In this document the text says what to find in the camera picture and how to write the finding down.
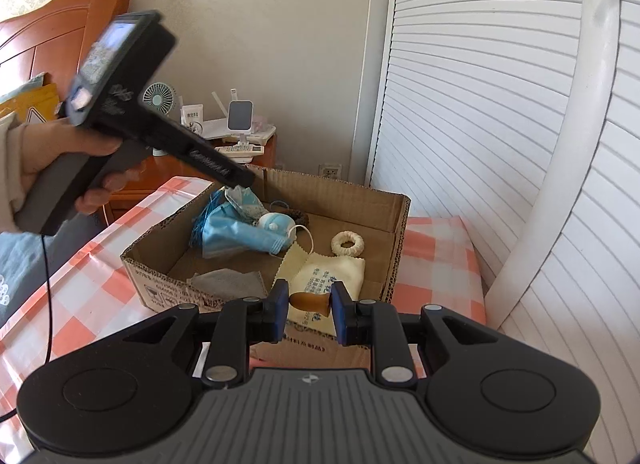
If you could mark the small green desk fan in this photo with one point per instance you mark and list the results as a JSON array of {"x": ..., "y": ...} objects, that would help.
[{"x": 157, "y": 96}]

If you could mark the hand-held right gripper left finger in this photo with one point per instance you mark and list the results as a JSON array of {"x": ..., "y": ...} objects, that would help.
[{"x": 280, "y": 310}]

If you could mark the white louvered wardrobe door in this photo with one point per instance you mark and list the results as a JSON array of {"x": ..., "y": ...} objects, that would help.
[{"x": 450, "y": 119}]

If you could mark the yellow snack bag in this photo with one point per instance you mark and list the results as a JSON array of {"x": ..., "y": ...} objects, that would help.
[{"x": 40, "y": 105}]

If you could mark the cream printed cloth pouch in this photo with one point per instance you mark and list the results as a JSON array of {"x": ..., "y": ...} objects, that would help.
[{"x": 345, "y": 275}]

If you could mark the blue face mask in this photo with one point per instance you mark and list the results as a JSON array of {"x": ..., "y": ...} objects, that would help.
[{"x": 235, "y": 236}]

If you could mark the low white wall socket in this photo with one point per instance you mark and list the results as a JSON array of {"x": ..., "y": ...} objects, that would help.
[{"x": 331, "y": 171}]

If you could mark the white router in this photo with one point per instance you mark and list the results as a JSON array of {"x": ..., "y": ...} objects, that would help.
[{"x": 215, "y": 127}]

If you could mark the patterned blue cloth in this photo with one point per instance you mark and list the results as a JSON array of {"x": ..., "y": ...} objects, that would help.
[{"x": 245, "y": 204}]

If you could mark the blue pillow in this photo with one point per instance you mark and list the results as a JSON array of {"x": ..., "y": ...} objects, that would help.
[{"x": 25, "y": 87}]

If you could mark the brown soft pad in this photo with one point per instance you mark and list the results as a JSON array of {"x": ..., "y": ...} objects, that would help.
[{"x": 310, "y": 302}]

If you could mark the wooden nightstand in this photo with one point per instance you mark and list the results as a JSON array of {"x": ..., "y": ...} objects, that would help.
[{"x": 135, "y": 195}]

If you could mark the light blue round puff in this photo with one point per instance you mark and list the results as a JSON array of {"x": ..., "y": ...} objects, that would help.
[{"x": 280, "y": 222}]

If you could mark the yellow cleaning cloth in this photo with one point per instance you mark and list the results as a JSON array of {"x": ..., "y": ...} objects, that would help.
[{"x": 295, "y": 265}]

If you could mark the cream fluffy scrunchie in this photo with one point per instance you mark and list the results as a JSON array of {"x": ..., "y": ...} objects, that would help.
[{"x": 336, "y": 244}]

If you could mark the person's left forearm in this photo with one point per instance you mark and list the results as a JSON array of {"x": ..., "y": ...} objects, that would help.
[{"x": 7, "y": 169}]

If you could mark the white tube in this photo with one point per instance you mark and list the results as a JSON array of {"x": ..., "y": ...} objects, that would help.
[{"x": 192, "y": 117}]

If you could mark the white curved pole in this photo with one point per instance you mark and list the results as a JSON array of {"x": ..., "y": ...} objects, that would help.
[{"x": 580, "y": 119}]

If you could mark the person's left hand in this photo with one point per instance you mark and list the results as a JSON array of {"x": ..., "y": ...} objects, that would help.
[{"x": 65, "y": 142}]

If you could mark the wooden headboard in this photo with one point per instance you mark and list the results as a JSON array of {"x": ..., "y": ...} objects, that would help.
[{"x": 40, "y": 39}]

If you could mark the orange checkered tablecloth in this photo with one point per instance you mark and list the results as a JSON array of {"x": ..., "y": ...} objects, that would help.
[{"x": 90, "y": 264}]

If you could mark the grey cloth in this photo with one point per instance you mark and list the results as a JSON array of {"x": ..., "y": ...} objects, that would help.
[{"x": 225, "y": 284}]

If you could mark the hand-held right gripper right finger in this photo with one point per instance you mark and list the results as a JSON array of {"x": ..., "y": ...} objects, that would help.
[{"x": 340, "y": 318}]

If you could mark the white remote control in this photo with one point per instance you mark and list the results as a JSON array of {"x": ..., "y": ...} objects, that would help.
[{"x": 240, "y": 149}]

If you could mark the blue tassel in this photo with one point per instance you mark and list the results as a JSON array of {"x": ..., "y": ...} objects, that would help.
[{"x": 200, "y": 226}]

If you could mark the cardboard box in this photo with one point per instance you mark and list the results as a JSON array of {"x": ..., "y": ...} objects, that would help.
[{"x": 380, "y": 224}]

